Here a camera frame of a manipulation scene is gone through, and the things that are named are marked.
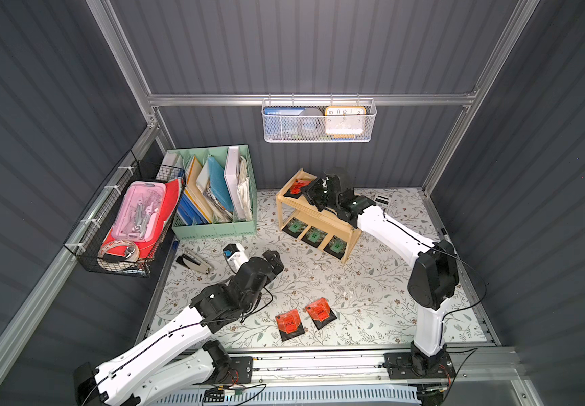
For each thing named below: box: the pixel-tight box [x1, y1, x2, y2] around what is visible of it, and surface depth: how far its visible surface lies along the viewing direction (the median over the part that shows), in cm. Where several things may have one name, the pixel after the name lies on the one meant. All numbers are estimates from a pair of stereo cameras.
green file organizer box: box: [161, 144, 257, 240], surface depth 99 cm
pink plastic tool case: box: [110, 181, 167, 243], surface depth 74 cm
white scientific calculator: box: [373, 194, 391, 209], surface depth 118 cm
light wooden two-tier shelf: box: [275, 168, 362, 264], surface depth 101 cm
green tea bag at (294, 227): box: [281, 216, 309, 239], surface depth 107 cm
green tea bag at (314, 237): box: [300, 225, 329, 249], surface depth 104 cm
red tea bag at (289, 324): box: [274, 308, 306, 342], surface depth 84 cm
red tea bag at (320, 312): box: [305, 296, 338, 331], surface depth 86 cm
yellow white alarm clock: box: [324, 105, 367, 138], surface depth 90 cm
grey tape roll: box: [297, 107, 326, 140], surface depth 90 cm
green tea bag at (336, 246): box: [322, 235, 348, 260], surface depth 101 cm
